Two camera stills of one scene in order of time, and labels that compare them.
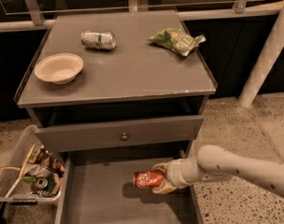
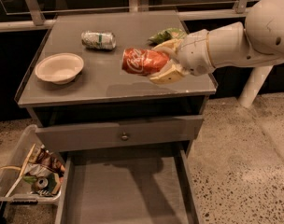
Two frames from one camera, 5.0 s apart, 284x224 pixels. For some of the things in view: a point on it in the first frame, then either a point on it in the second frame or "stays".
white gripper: [174, 174] → [194, 52]
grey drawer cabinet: [117, 81] stays
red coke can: [148, 178] → [144, 62]
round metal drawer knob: [124, 137] stays
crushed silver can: [100, 40] stays
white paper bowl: [59, 67] stays
